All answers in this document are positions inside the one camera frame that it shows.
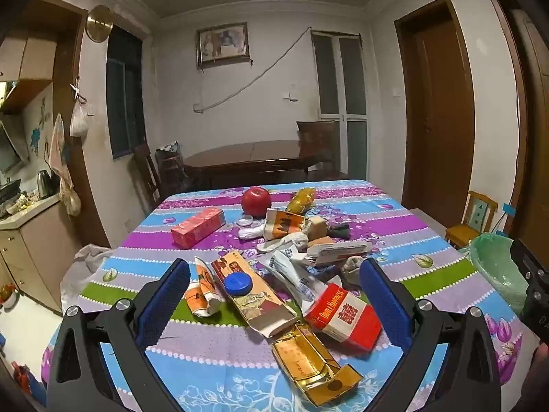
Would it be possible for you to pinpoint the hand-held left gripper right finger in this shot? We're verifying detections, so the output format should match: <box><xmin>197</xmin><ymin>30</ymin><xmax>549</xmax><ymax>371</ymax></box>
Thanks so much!
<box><xmin>358</xmin><ymin>257</ymin><xmax>502</xmax><ymax>412</ymax></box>

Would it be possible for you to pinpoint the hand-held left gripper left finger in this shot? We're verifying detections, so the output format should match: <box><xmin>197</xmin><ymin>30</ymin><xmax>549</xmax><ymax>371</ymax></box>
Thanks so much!
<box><xmin>47</xmin><ymin>257</ymin><xmax>192</xmax><ymax>412</ymax></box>

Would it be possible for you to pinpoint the orange squeezed tube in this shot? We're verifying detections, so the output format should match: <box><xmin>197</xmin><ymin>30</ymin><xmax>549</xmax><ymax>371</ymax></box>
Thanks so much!
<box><xmin>185</xmin><ymin>256</ymin><xmax>226</xmax><ymax>319</ymax></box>

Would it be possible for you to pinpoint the red cigarette pack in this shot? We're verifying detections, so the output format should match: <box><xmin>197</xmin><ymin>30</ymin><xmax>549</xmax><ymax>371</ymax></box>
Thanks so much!
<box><xmin>304</xmin><ymin>283</ymin><xmax>382</xmax><ymax>355</ymax></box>

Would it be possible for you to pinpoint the bin with green bag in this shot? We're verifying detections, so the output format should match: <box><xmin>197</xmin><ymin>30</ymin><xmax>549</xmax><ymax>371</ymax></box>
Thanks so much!
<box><xmin>469</xmin><ymin>232</ymin><xmax>530</xmax><ymax>320</ymax></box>

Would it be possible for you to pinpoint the blue bottle cap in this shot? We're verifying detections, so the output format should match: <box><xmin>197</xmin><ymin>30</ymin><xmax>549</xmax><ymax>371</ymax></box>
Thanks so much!
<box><xmin>223</xmin><ymin>273</ymin><xmax>254</xmax><ymax>297</ymax></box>

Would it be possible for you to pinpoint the long brown cardboard box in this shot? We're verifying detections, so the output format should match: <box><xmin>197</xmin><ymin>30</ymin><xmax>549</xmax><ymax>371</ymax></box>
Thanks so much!
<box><xmin>210</xmin><ymin>250</ymin><xmax>298</xmax><ymax>339</ymax></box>

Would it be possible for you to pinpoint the gold cigarette box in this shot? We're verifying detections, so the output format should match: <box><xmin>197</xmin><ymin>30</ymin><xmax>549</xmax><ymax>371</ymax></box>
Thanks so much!
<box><xmin>271</xmin><ymin>324</ymin><xmax>364</xmax><ymax>408</ymax></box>

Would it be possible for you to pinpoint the crumpled grey tissue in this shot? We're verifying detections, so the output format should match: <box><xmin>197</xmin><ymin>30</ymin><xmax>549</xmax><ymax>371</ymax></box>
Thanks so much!
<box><xmin>341</xmin><ymin>255</ymin><xmax>365</xmax><ymax>286</ymax></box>

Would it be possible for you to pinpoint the white toothpaste box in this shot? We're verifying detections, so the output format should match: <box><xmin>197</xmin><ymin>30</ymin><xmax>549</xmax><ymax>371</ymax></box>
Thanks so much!
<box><xmin>306</xmin><ymin>240</ymin><xmax>373</xmax><ymax>265</ymax></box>

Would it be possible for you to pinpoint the striped floral tablecloth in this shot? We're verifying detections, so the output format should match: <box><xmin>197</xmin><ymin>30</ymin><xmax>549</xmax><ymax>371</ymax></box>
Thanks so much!
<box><xmin>40</xmin><ymin>179</ymin><xmax>541</xmax><ymax>412</ymax></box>

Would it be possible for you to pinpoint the pink cardboard box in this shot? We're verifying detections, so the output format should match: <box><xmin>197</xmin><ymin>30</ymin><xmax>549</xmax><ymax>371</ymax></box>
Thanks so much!
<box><xmin>171</xmin><ymin>207</ymin><xmax>226</xmax><ymax>250</ymax></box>

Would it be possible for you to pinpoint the white plastic wrapper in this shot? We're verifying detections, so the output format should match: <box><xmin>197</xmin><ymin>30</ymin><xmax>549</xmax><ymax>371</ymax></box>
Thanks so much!
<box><xmin>257</xmin><ymin>247</ymin><xmax>331</xmax><ymax>303</ymax></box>

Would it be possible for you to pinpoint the small wooden chair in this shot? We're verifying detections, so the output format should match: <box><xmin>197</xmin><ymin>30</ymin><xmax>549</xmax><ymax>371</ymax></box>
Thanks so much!
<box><xmin>445</xmin><ymin>191</ymin><xmax>499</xmax><ymax>250</ymax></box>

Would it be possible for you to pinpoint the beige block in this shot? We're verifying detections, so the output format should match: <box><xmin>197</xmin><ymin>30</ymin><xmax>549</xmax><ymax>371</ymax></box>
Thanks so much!
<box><xmin>302</xmin><ymin>216</ymin><xmax>329</xmax><ymax>239</ymax></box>

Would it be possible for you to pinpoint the crumpled beige tissue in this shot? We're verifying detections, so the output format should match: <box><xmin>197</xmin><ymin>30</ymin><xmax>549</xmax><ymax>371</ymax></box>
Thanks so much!
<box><xmin>283</xmin><ymin>232</ymin><xmax>309</xmax><ymax>252</ymax></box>

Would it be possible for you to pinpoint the crumpled white cloth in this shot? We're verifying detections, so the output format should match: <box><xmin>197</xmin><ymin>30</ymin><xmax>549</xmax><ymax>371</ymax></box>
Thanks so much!
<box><xmin>238</xmin><ymin>222</ymin><xmax>269</xmax><ymax>240</ymax></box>

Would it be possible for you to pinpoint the orange and white carton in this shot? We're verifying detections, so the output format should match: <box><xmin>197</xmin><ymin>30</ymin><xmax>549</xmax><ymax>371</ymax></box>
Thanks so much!
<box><xmin>265</xmin><ymin>208</ymin><xmax>306</xmax><ymax>240</ymax></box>

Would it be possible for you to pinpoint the dark wooden chair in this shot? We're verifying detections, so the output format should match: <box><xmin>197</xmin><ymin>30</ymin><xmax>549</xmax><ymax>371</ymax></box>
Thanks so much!
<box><xmin>132</xmin><ymin>144</ymin><xmax>161</xmax><ymax>211</ymax></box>

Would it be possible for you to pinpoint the kitchen base cabinet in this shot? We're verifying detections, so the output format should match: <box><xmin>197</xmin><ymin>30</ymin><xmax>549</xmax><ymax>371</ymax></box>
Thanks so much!
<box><xmin>0</xmin><ymin>193</ymin><xmax>93</xmax><ymax>314</ymax></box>

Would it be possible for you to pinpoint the yellow snack packet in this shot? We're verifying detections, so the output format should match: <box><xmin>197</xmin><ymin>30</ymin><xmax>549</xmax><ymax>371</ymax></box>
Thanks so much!
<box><xmin>286</xmin><ymin>187</ymin><xmax>317</xmax><ymax>215</ymax></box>

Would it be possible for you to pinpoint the red apple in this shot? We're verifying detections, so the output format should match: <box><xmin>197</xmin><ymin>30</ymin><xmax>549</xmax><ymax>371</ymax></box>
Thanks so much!
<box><xmin>241</xmin><ymin>186</ymin><xmax>272</xmax><ymax>217</ymax></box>

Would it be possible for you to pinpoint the steel kettle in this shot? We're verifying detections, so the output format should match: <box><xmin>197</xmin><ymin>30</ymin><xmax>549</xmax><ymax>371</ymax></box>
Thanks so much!
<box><xmin>37</xmin><ymin>170</ymin><xmax>56</xmax><ymax>198</ymax></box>

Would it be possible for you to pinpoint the dark wooden dining table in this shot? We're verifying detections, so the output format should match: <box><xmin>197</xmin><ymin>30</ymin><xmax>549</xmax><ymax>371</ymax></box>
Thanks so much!
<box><xmin>183</xmin><ymin>140</ymin><xmax>320</xmax><ymax>185</ymax></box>

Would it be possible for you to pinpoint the cushioned wooden chair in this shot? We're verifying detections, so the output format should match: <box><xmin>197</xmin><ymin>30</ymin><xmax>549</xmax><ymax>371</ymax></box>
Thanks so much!
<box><xmin>296</xmin><ymin>120</ymin><xmax>344</xmax><ymax>172</ymax></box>

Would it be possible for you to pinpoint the hanging towel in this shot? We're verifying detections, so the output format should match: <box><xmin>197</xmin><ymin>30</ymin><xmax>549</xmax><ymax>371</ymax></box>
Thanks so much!
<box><xmin>48</xmin><ymin>114</ymin><xmax>82</xmax><ymax>217</ymax></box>

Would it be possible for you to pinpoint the brown wooden door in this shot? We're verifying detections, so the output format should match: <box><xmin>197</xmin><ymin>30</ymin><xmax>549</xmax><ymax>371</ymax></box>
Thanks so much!
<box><xmin>394</xmin><ymin>0</ymin><xmax>476</xmax><ymax>228</ymax></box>

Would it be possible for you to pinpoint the hanging plastic bag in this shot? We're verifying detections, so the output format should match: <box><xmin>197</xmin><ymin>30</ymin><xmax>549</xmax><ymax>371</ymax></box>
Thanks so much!
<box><xmin>70</xmin><ymin>99</ymin><xmax>89</xmax><ymax>138</ymax></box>

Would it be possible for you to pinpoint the dark window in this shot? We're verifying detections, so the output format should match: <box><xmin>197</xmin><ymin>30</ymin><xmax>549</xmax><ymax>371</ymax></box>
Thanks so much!
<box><xmin>106</xmin><ymin>26</ymin><xmax>143</xmax><ymax>160</ymax></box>

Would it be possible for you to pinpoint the white glass door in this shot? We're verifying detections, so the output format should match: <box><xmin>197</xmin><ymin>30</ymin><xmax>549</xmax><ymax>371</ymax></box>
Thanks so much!
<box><xmin>311</xmin><ymin>30</ymin><xmax>370</xmax><ymax>181</ymax></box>

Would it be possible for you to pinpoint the wooden door frame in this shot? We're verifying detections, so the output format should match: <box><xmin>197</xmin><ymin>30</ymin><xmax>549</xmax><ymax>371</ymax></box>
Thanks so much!
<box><xmin>482</xmin><ymin>0</ymin><xmax>549</xmax><ymax>245</ymax></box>

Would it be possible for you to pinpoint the wall cable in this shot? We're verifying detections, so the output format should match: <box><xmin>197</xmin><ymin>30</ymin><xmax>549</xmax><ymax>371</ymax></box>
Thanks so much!
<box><xmin>193</xmin><ymin>27</ymin><xmax>312</xmax><ymax>114</ymax></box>

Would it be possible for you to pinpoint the framed wall picture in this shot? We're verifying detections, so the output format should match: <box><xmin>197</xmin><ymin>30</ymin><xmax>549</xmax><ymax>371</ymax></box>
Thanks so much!
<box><xmin>196</xmin><ymin>23</ymin><xmax>250</xmax><ymax>69</ymax></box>

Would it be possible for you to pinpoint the wall cabinet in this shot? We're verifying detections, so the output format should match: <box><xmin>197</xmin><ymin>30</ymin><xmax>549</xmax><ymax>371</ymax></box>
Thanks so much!
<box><xmin>0</xmin><ymin>30</ymin><xmax>58</xmax><ymax>114</ymax></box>

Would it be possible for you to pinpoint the gold wall clock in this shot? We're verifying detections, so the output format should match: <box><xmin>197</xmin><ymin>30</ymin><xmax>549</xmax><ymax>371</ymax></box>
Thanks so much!
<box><xmin>85</xmin><ymin>5</ymin><xmax>113</xmax><ymax>44</ymax></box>

